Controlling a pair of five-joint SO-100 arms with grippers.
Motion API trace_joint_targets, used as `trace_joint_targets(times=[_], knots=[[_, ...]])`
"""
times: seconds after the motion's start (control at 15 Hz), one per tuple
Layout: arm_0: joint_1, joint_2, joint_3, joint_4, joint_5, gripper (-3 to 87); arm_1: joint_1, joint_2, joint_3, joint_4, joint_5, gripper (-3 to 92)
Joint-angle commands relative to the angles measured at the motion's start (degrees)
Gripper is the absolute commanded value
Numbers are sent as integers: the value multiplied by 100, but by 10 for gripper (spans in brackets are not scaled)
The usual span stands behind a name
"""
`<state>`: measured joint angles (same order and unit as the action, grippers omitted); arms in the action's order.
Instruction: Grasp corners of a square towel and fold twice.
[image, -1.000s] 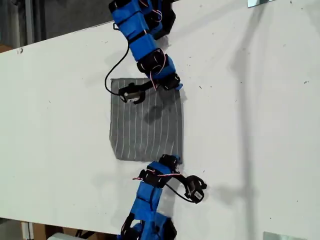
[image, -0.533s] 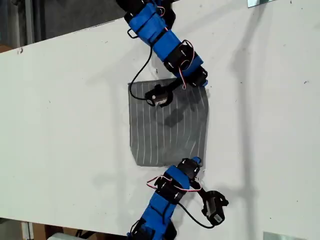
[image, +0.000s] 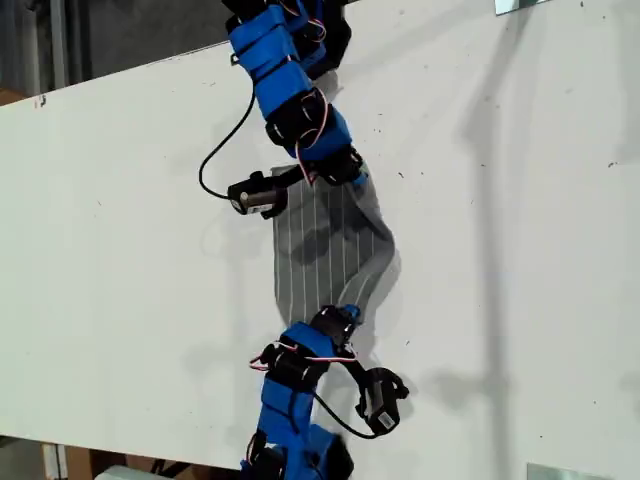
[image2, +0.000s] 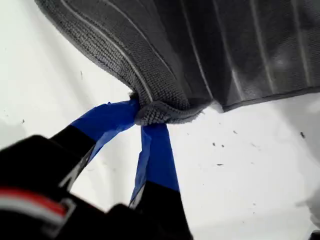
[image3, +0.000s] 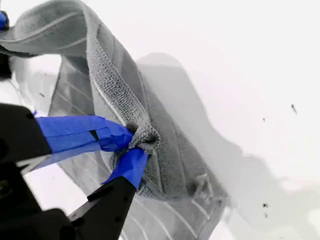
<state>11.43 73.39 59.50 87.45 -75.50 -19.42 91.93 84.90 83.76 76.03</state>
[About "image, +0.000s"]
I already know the grey striped square towel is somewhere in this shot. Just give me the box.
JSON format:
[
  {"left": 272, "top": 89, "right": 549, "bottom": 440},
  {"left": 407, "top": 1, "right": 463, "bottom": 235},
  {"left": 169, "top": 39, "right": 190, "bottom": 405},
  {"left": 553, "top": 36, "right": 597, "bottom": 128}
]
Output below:
[{"left": 269, "top": 159, "right": 399, "bottom": 326}]

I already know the shiny metal plate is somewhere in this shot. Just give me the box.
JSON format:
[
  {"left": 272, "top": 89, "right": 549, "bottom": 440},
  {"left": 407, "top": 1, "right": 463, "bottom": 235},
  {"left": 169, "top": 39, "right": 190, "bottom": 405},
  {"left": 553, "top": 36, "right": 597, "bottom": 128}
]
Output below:
[{"left": 494, "top": 0, "right": 551, "bottom": 16}]

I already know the brown cardboard box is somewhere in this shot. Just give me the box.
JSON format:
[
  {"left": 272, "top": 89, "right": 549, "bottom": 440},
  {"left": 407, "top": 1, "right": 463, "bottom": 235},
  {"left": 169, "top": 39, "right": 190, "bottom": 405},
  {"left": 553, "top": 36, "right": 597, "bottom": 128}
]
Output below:
[{"left": 64, "top": 444, "right": 241, "bottom": 480}]

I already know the grey vertical bar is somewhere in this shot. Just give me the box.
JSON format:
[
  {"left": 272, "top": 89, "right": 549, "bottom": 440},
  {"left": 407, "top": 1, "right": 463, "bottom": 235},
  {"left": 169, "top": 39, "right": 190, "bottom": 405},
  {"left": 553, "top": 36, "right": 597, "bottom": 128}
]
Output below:
[{"left": 49, "top": 0, "right": 69, "bottom": 92}]

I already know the black camera stalk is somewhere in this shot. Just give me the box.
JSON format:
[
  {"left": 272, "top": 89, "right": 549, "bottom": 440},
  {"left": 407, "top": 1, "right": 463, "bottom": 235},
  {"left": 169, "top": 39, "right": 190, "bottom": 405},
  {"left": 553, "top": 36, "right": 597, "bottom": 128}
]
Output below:
[
  {"left": 279, "top": 167, "right": 307, "bottom": 189},
  {"left": 344, "top": 357, "right": 374, "bottom": 386}
]

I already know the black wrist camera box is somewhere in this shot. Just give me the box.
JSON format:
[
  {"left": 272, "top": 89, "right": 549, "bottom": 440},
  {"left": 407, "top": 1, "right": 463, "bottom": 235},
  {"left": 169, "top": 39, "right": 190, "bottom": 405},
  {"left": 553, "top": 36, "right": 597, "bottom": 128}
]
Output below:
[
  {"left": 355, "top": 367, "right": 410, "bottom": 434},
  {"left": 227, "top": 171, "right": 290, "bottom": 220}
]

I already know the black camera cable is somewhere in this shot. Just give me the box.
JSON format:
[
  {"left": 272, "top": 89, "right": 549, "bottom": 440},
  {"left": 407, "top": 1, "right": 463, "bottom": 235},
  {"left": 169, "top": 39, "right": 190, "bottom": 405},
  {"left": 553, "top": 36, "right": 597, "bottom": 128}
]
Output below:
[
  {"left": 198, "top": 92, "right": 257, "bottom": 198},
  {"left": 312, "top": 389, "right": 384, "bottom": 441}
]

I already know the white post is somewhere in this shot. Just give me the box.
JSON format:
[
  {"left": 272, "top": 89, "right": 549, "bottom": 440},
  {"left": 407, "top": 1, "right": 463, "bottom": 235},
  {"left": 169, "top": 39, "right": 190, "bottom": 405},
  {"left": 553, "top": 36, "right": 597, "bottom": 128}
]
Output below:
[{"left": 42, "top": 442, "right": 69, "bottom": 480}]

